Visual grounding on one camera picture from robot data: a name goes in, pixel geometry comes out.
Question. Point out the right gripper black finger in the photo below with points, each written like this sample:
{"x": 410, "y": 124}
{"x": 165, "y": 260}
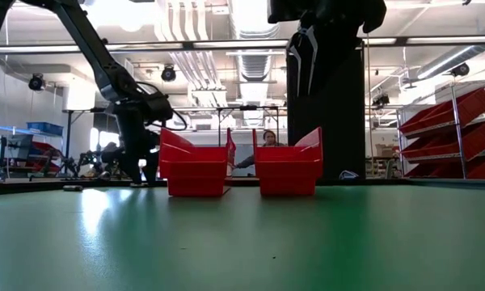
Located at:
{"x": 298, "y": 60}
{"x": 311, "y": 52}

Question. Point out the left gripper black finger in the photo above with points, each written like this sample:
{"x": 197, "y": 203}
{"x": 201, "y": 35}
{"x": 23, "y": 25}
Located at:
{"x": 151, "y": 169}
{"x": 135, "y": 171}

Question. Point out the silver and black battery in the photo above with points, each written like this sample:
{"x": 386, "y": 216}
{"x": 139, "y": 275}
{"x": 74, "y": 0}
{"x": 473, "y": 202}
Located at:
{"x": 139, "y": 185}
{"x": 72, "y": 188}

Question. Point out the red plastic bin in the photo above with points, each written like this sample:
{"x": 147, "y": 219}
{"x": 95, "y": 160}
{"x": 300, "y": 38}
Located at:
{"x": 287, "y": 174}
{"x": 194, "y": 174}

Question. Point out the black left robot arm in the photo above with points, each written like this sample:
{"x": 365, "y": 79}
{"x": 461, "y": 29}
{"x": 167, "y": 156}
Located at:
{"x": 89, "y": 44}

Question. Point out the ceiling light strip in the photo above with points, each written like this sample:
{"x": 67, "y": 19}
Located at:
{"x": 242, "y": 43}
{"x": 32, "y": 48}
{"x": 448, "y": 40}

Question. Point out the black ceiling spotlight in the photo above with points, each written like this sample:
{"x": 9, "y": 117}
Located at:
{"x": 36, "y": 82}
{"x": 460, "y": 69}
{"x": 168, "y": 73}

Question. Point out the black partition panel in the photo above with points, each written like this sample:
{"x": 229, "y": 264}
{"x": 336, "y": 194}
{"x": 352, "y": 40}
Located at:
{"x": 339, "y": 121}

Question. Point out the person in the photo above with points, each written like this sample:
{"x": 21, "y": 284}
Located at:
{"x": 268, "y": 137}

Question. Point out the blue plastic crate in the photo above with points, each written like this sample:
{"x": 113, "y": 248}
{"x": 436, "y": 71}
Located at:
{"x": 44, "y": 129}

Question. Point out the green table mat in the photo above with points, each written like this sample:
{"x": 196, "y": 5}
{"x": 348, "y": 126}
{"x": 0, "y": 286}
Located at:
{"x": 226, "y": 242}

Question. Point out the grey equipment box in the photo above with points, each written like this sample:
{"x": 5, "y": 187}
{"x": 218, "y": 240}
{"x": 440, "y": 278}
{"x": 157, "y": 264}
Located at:
{"x": 18, "y": 145}

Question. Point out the white rounded object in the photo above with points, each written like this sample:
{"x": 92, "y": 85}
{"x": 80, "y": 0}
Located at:
{"x": 348, "y": 175}

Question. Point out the silver ventilation duct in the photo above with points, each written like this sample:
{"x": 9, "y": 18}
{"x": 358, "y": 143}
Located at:
{"x": 254, "y": 66}
{"x": 452, "y": 60}

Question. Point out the black metal frame rig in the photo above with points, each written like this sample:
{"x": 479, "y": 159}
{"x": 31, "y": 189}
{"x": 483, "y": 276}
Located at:
{"x": 234, "y": 108}

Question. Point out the black hanging camera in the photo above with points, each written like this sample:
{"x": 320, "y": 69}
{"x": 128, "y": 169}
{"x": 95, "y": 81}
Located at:
{"x": 380, "y": 99}

